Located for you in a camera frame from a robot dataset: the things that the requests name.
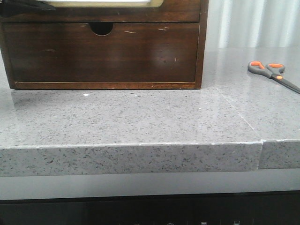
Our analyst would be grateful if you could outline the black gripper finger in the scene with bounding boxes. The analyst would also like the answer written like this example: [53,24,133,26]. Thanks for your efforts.
[30,0,56,11]

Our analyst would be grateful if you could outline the wooden drawer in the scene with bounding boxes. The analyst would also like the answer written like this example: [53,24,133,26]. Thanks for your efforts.
[0,0,201,22]
[3,22,199,83]

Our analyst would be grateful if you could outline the grey orange scissors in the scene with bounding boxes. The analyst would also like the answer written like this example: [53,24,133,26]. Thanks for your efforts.
[247,61,300,94]

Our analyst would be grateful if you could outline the dark wooden drawer cabinet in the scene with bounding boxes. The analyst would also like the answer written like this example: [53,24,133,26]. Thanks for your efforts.
[0,0,209,90]

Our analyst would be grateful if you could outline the black appliance control panel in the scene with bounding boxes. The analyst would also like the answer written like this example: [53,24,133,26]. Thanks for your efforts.
[0,191,300,225]

